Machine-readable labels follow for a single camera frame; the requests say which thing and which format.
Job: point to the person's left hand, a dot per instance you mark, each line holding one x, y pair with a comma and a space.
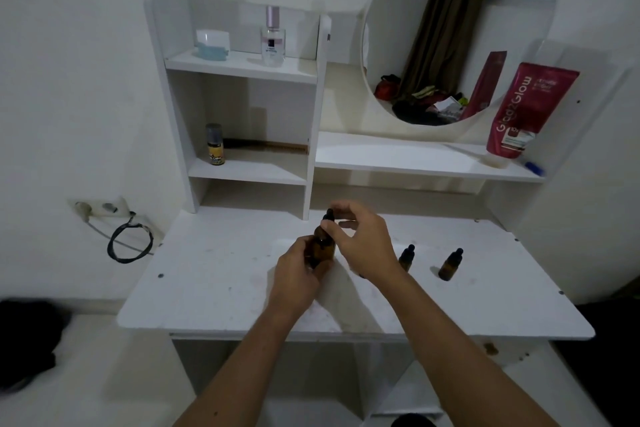
292, 279

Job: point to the person's right hand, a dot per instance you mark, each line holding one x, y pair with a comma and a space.
364, 241

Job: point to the person's left fingers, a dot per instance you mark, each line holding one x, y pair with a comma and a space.
312, 251

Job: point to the person's right middle finger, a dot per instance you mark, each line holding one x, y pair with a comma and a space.
350, 224

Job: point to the person's right thumb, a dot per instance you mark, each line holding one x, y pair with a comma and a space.
334, 236

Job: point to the large amber dropper bottle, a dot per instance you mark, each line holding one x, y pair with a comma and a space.
321, 240

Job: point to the person's left forearm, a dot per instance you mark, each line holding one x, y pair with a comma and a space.
240, 366

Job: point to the person's right forearm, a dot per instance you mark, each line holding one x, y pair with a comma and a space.
460, 356

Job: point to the small amber dropper bottle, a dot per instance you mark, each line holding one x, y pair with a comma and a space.
450, 264
406, 257

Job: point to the brown comb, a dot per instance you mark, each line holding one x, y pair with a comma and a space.
265, 146

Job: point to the small yellow label spray can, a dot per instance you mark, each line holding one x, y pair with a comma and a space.
215, 144

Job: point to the white vanity shelf unit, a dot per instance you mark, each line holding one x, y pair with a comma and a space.
250, 111

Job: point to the blue pen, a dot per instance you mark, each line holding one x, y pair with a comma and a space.
533, 168

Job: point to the clear perfume bottle pink cap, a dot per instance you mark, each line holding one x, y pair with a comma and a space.
272, 38

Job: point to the red cosmetic tube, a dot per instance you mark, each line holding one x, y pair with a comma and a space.
529, 109

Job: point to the white and blue cream jar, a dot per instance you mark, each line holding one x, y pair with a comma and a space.
212, 44

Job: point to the black cloth bundle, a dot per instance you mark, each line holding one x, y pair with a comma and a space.
27, 341

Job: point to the white wall socket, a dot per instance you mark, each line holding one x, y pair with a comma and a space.
100, 207

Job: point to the round wall mirror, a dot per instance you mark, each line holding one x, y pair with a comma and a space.
450, 21

